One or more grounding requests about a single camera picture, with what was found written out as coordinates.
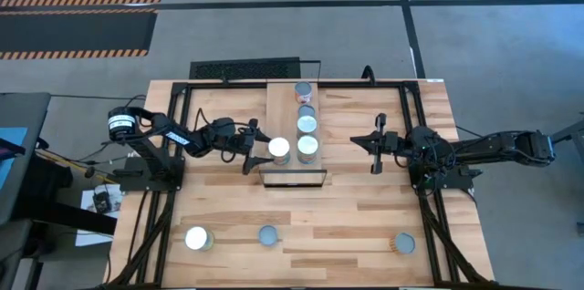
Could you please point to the small black device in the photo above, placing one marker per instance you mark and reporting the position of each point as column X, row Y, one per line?
column 102, row 202

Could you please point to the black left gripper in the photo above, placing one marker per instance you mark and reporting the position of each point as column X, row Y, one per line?
column 242, row 141

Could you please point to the short yellow red can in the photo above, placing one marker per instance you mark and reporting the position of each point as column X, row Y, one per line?
column 303, row 90

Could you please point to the small blue tin can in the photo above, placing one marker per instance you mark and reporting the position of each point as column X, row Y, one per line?
column 268, row 235
column 306, row 109

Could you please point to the black equipment stand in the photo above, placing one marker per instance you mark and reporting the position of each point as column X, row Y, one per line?
column 68, row 217

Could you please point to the grey stand leg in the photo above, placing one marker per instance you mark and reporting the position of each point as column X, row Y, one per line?
column 572, row 131

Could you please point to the wooden shelf with black frame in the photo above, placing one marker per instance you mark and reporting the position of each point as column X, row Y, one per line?
column 278, row 107

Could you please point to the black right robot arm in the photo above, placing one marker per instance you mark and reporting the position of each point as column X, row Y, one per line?
column 479, row 146

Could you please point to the black floor tape strip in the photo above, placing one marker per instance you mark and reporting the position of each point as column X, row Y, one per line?
column 274, row 5
column 407, row 21

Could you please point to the large tomato tin can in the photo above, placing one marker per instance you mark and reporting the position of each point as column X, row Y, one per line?
column 278, row 147

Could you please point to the tall pea tin can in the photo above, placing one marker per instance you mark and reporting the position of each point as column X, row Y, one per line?
column 306, row 124

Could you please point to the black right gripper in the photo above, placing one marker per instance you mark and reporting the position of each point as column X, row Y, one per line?
column 392, row 143

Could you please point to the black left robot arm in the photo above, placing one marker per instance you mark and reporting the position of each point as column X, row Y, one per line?
column 178, row 137

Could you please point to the black arched bracket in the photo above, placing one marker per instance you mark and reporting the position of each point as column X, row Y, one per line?
column 368, row 67

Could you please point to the yellow black patterned tin can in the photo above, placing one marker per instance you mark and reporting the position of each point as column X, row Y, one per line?
column 403, row 243

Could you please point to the white paper sheet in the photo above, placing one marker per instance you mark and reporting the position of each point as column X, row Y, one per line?
column 86, row 199

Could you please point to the grey desk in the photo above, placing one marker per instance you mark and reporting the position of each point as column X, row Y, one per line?
column 27, row 112

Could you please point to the black aluminium rig frame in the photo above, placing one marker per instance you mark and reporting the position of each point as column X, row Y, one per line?
column 365, row 84

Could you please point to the blue pad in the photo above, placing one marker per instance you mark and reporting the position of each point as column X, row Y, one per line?
column 11, row 144

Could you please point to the white label sticker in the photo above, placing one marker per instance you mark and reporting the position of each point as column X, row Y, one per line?
column 434, row 80

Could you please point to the large can green label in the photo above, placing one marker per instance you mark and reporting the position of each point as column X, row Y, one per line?
column 197, row 238

